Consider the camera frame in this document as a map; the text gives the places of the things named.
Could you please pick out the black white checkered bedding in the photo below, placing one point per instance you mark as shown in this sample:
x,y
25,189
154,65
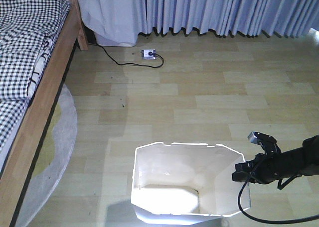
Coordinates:
x,y
28,33

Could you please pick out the white plastic trash bin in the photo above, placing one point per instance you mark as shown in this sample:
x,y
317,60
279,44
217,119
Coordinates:
x,y
186,183

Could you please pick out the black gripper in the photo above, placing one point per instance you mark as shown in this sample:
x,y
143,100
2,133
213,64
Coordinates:
x,y
264,170

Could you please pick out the white floor outlet with plug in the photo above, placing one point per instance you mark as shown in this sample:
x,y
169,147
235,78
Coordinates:
x,y
148,54

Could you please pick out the wooden bed frame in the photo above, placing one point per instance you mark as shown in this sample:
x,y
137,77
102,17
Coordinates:
x,y
25,147

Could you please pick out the light blue pleated curtain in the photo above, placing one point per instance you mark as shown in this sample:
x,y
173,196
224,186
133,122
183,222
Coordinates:
x,y
292,18

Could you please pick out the white curtain panel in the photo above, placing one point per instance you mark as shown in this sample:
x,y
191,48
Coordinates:
x,y
115,22

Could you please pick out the grey round rug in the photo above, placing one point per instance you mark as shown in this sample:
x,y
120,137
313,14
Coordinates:
x,y
54,156

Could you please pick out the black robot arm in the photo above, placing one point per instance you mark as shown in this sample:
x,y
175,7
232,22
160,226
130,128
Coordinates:
x,y
297,162

